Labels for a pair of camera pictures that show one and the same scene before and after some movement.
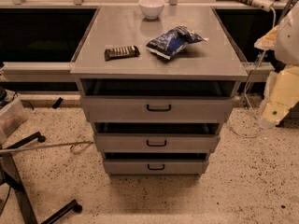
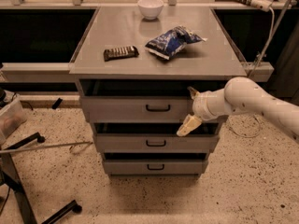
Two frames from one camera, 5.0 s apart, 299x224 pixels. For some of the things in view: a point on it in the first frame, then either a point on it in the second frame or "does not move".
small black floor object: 57,103 does not move
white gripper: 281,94 -> 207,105
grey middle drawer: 154,143 does not move
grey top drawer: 157,109 does not move
